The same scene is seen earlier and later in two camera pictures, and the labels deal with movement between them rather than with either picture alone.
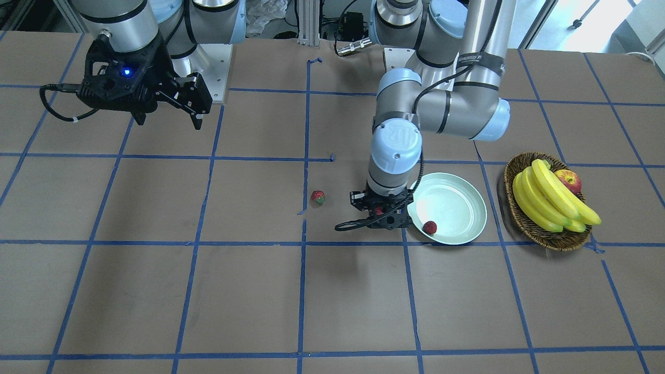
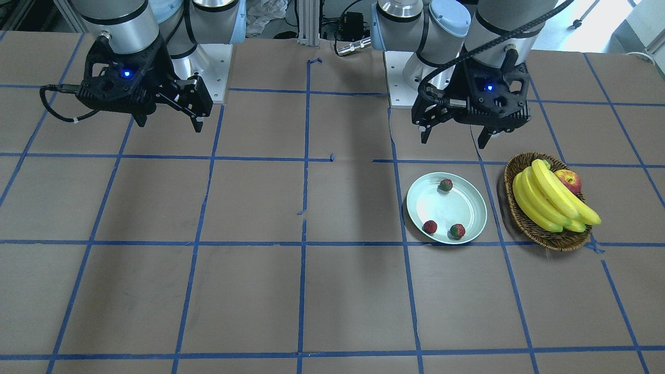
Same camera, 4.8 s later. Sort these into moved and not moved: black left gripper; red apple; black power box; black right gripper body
Moved: black right gripper body
Not moved: black power box; black left gripper; red apple
